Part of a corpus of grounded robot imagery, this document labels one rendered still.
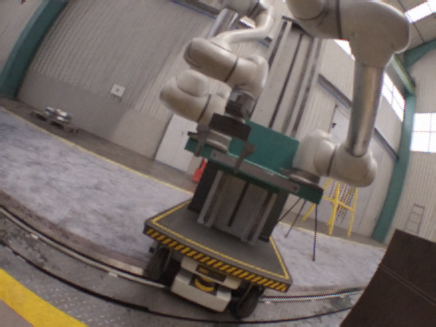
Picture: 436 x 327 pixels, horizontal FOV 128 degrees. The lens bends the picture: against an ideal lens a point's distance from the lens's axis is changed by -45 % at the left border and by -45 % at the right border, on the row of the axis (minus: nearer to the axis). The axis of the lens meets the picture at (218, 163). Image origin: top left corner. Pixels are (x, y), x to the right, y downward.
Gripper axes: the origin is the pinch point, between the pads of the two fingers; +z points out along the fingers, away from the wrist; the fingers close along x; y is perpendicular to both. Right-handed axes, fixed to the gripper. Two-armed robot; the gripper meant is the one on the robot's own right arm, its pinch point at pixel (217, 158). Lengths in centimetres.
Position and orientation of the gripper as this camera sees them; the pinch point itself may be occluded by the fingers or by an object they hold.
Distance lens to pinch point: 61.8
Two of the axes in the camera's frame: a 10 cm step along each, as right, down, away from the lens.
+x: -9.2, -3.8, 1.3
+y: 1.2, 0.5, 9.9
